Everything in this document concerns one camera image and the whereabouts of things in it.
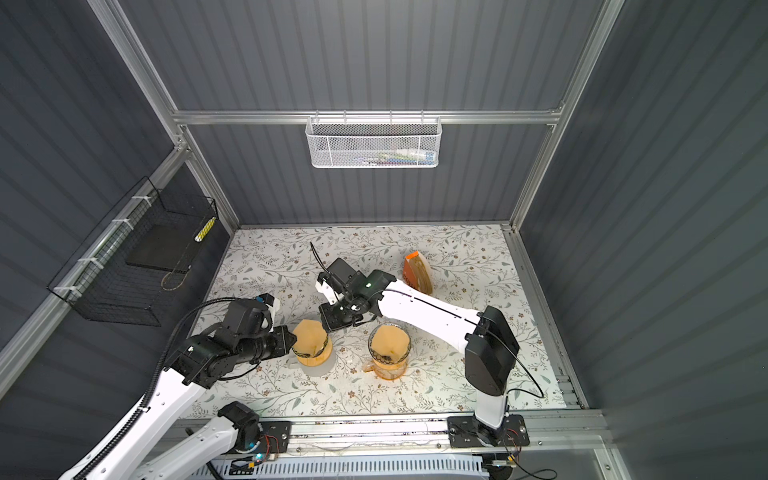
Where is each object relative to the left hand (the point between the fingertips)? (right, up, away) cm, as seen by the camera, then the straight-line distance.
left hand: (296, 338), depth 74 cm
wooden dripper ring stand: (+23, -6, -1) cm, 24 cm away
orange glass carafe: (+23, -13, +10) cm, 28 cm away
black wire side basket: (-40, +18, -1) cm, 44 cm away
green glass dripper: (+3, -5, +3) cm, 7 cm away
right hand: (+7, +2, +2) cm, 7 cm away
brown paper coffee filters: (+34, +15, +23) cm, 44 cm away
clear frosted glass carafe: (+2, -12, +11) cm, 17 cm away
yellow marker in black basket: (-28, +28, +8) cm, 40 cm away
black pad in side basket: (-34, +23, +2) cm, 41 cm away
